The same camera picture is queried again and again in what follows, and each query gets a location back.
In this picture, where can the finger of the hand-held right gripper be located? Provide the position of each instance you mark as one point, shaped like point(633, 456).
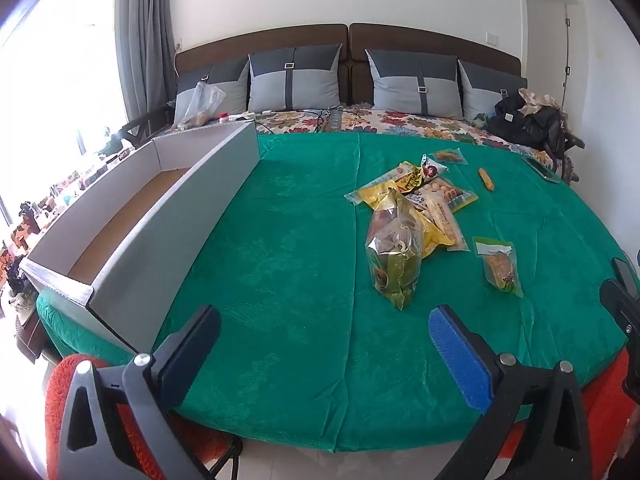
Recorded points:
point(622, 317)

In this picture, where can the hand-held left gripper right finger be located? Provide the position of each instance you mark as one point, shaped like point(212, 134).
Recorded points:
point(460, 355)

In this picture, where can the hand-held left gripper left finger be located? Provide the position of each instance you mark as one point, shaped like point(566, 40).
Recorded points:
point(195, 345)

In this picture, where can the clear corn snack packet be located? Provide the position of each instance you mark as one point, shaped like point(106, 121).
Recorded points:
point(497, 265)

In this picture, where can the narrow mustard yellow packet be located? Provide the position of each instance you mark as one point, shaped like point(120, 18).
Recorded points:
point(432, 244)

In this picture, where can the large clear bag green snacks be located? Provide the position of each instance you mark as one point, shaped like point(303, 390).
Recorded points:
point(395, 255)

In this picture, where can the long beige snack packet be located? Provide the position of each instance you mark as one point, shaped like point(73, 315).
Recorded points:
point(442, 220)

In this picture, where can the grey cardboard box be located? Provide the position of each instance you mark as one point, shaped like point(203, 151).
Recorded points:
point(210, 195)

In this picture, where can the orange sausage stick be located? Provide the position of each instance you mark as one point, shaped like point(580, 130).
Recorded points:
point(486, 180)

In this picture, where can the yellow cartoon snack packet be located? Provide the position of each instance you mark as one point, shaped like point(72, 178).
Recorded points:
point(372, 192)

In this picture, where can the black smartphone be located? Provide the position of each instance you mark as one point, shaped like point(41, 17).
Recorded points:
point(626, 274)

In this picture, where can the red cushioned chair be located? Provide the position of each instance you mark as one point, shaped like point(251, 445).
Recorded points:
point(52, 410)
point(605, 420)

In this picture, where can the green tablecloth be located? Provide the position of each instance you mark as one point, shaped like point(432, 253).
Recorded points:
point(300, 260)

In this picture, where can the clear yellow-edged snack packet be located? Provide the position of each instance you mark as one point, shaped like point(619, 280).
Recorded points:
point(447, 191)

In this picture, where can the dark flat tablet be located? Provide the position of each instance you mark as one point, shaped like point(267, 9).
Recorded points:
point(540, 169)

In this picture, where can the black armchair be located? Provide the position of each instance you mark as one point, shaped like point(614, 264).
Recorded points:
point(570, 150)

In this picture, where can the small white red snack packet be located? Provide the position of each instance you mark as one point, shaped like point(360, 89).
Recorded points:
point(430, 167)

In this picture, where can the clear packet orange snack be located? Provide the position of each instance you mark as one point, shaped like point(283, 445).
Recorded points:
point(447, 156)

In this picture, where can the black jacket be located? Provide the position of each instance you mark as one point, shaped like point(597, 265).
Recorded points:
point(525, 125)

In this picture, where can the small red-capped bottle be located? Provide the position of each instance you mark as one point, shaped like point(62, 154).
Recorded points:
point(223, 119)

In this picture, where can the beige crumpled cloth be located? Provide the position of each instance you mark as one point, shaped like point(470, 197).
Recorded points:
point(537, 100)

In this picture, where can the white power strip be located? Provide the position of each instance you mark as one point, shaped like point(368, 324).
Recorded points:
point(250, 116)

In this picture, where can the green patterned cloth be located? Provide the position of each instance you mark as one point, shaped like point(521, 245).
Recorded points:
point(481, 120)

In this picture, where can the floral bedspread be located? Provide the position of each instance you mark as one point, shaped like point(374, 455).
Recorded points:
point(400, 122)

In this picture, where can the clear plastic bag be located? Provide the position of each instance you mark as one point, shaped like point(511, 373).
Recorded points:
point(202, 105)

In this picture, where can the grey curtain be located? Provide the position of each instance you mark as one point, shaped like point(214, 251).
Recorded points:
point(145, 35)

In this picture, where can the brown padded headboard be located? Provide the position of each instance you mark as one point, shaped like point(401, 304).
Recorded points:
point(310, 35)

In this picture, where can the white wall switch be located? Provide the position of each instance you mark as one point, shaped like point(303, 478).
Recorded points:
point(493, 37)

